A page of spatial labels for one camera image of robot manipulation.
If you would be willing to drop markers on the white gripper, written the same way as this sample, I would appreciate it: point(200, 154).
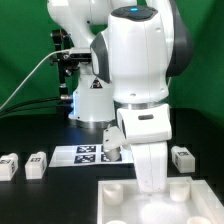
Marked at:
point(150, 163)

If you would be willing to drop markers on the white square table top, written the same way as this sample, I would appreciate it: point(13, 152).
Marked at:
point(184, 201)

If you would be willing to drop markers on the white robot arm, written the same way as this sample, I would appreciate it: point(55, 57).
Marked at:
point(125, 52)

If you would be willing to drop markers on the white sheet with tags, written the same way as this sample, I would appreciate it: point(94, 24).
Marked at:
point(85, 155)

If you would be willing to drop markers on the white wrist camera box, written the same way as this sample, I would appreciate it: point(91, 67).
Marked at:
point(138, 127)

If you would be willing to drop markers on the black camera stand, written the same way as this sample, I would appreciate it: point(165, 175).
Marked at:
point(68, 64)

